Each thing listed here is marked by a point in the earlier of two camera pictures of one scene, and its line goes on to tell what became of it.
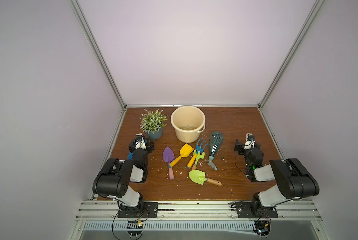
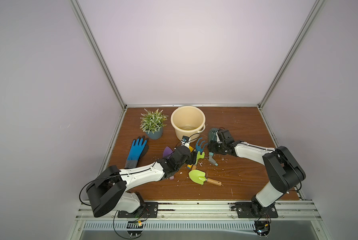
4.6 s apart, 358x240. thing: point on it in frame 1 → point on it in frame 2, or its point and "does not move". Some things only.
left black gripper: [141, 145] → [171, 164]
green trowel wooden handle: [199, 177] does not move
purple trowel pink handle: [168, 157] does not move
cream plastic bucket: [188, 122] does not move
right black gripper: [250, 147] → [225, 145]
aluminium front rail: [107, 210] does not move
